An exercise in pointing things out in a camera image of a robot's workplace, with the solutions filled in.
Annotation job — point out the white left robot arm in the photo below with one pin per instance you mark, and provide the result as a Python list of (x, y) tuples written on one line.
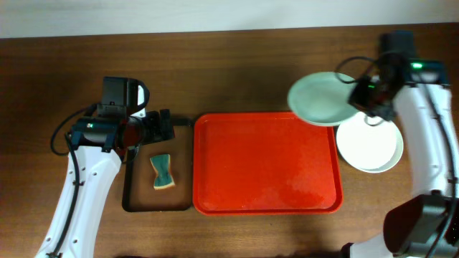
[(97, 147)]

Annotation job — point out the green and yellow sponge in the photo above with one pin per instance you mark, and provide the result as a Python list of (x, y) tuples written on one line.
[(162, 167)]

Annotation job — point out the red plastic tray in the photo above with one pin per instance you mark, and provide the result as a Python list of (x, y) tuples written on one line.
[(264, 164)]

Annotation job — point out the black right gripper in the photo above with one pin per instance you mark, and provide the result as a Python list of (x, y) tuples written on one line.
[(365, 100)]

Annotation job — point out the white plate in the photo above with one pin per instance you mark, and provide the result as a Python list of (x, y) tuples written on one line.
[(370, 142)]

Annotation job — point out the light blue plate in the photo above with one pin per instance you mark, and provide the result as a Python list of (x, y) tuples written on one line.
[(394, 160)]

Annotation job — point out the pale green plate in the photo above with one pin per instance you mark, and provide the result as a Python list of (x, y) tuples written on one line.
[(321, 99)]

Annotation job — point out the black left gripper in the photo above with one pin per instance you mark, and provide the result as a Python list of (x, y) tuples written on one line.
[(160, 125)]

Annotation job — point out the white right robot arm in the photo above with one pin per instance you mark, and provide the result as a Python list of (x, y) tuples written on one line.
[(427, 224)]

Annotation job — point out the black brown tray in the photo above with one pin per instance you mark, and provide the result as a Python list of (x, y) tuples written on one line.
[(139, 194)]

